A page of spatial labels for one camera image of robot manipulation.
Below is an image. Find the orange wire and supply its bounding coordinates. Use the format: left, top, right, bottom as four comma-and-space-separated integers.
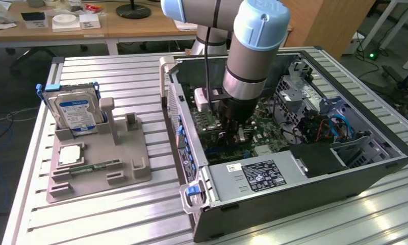
319, 119, 328, 142

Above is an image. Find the small white box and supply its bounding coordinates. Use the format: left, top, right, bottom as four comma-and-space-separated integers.
79, 13, 100, 30

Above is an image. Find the silver CPU chip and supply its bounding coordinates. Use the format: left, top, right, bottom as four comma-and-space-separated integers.
57, 145, 85, 165

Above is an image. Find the black and green graphics card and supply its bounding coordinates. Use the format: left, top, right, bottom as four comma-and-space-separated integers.
235, 125, 249, 143

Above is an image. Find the blue expansion slot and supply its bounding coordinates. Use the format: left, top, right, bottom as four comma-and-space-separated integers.
205, 146, 227, 157

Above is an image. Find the blue wire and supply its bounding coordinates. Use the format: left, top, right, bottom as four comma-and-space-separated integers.
327, 115, 355, 140

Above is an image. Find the black open PC case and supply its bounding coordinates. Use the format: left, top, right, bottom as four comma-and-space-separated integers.
159, 50, 408, 243

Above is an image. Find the perforated metal drive cage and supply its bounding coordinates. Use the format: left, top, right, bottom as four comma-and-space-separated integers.
275, 61, 327, 126

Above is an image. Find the white desk frame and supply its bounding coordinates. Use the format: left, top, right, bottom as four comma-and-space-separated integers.
359, 0, 408, 70

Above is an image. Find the white paper stack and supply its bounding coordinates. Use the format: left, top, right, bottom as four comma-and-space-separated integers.
175, 19, 199, 32

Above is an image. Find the grey plastic parts rack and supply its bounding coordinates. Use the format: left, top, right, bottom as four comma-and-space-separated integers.
47, 96, 153, 204

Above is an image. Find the black round lamp base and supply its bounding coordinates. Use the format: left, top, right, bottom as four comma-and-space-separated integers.
115, 0, 152, 19

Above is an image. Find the green RAM stick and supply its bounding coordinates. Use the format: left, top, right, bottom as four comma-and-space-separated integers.
69, 160, 120, 175

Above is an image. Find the black camera cable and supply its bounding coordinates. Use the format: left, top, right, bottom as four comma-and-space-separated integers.
203, 25, 215, 114

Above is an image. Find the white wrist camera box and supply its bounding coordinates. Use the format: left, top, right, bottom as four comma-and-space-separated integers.
193, 87, 215, 112

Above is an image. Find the hard disk in blue caddy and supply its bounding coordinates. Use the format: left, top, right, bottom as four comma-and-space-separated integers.
36, 81, 101, 136

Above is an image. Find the wooden cabinet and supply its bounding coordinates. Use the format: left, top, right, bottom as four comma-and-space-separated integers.
286, 0, 378, 60

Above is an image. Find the green motherboard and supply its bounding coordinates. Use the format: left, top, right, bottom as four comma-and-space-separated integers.
188, 90, 294, 165

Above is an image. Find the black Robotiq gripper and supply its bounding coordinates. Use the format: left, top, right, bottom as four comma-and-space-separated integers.
219, 97, 260, 150

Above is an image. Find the grey metal disk bay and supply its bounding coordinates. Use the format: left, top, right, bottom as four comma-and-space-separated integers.
330, 135, 391, 170

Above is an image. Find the black office chair base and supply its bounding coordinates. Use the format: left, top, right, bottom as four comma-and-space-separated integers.
5, 45, 57, 75

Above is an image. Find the grey power supply unit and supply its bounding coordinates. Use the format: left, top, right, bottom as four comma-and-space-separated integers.
207, 150, 310, 202

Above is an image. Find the white box with black top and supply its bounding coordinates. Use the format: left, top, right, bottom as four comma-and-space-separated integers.
20, 12, 51, 29

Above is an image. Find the white box with round hollow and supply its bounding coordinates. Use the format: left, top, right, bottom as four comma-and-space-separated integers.
51, 14, 83, 33

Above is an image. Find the wooden desk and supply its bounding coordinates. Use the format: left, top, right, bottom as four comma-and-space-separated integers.
0, 0, 294, 56

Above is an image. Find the red packet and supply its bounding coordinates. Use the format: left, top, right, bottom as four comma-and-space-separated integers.
84, 3, 103, 14

